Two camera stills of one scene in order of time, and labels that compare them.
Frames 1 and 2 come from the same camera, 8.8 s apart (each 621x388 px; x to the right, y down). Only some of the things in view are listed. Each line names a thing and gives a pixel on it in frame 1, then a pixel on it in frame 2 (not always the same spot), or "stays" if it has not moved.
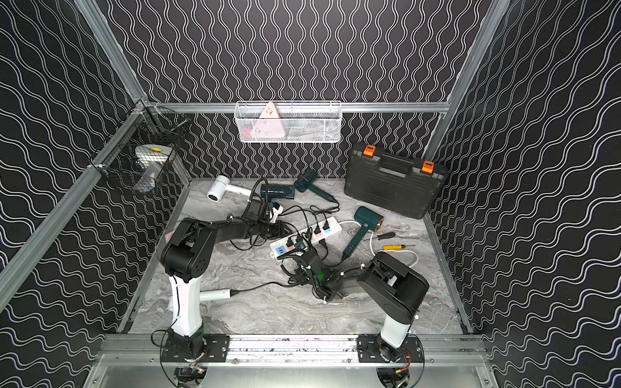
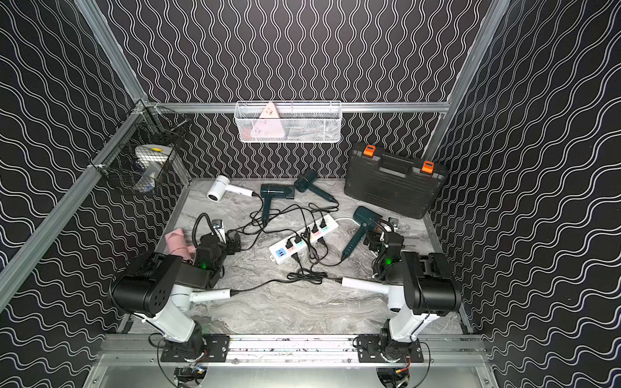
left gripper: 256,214 to 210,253
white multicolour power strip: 301,242 stays
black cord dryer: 308,227 to 238,240
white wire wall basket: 289,121 stays
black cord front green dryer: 323,242 stays
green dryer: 370,220 stays
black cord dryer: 326,225 stays
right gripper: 298,272 to 403,238
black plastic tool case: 405,186 stays
